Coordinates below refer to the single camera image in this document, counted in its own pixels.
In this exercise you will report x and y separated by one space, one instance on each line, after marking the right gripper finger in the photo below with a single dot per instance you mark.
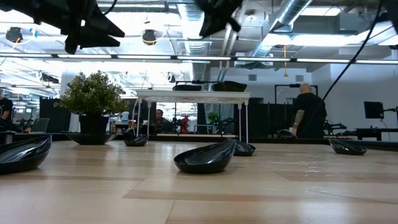
235 26
211 26

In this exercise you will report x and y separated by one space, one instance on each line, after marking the black square cup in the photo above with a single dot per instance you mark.
228 87

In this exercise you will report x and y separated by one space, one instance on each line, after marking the black teardrop plate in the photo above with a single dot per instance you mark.
18 161
105 139
202 165
245 151
136 142
348 149

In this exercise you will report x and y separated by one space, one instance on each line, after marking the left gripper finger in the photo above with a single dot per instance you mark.
102 28
90 43

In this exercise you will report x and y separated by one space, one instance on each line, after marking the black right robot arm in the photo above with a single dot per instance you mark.
393 15

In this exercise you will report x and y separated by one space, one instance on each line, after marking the silver air duct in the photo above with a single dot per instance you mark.
196 46
292 12

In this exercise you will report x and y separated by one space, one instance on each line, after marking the green plant in black pot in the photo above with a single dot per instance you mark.
93 93

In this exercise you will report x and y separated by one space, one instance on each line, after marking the black computer monitor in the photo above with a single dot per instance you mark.
373 109

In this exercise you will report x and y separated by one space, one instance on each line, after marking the black background desk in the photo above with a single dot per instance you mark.
373 132

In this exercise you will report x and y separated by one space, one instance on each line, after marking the grey chair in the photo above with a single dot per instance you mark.
40 124

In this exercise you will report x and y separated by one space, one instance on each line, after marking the person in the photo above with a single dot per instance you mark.
311 115
4 109
160 116

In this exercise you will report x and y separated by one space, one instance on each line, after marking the black partition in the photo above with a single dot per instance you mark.
51 115

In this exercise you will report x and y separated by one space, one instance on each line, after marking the black metal table frame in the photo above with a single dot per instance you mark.
382 145

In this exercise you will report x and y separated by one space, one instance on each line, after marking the ceiling light strip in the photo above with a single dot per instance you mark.
202 58

